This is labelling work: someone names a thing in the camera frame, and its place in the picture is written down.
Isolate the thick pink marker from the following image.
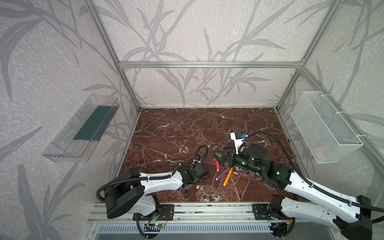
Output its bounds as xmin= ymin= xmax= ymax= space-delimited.
xmin=215 ymin=161 xmax=220 ymax=172

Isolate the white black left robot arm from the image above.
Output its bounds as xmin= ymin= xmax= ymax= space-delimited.
xmin=96 ymin=163 xmax=210 ymax=219

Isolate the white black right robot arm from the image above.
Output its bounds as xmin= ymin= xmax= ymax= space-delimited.
xmin=212 ymin=144 xmax=373 ymax=240

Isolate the purple marker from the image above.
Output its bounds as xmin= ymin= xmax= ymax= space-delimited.
xmin=216 ymin=168 xmax=231 ymax=181

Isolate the horizontal aluminium crossbar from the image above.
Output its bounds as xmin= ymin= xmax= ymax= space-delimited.
xmin=119 ymin=62 xmax=302 ymax=69

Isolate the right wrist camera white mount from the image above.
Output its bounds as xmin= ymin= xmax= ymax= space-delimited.
xmin=230 ymin=132 xmax=248 ymax=155

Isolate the black corrugated left cable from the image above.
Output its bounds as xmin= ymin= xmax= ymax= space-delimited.
xmin=95 ymin=145 xmax=209 ymax=202

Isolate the black corrugated cable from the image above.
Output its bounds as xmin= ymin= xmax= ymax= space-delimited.
xmin=239 ymin=131 xmax=384 ymax=224
xmin=95 ymin=145 xmax=209 ymax=202

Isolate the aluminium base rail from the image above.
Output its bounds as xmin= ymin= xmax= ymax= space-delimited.
xmin=87 ymin=202 xmax=290 ymax=224

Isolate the white wire mesh basket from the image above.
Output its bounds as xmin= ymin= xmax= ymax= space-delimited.
xmin=291 ymin=91 xmax=364 ymax=164

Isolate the clear plastic wall tray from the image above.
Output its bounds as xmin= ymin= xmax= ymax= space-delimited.
xmin=42 ymin=94 xmax=120 ymax=163

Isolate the black corrugated right cable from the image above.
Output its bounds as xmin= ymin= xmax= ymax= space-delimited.
xmin=239 ymin=131 xmax=384 ymax=224

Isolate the aluminium frame post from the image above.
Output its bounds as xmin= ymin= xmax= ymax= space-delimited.
xmin=85 ymin=0 xmax=141 ymax=112

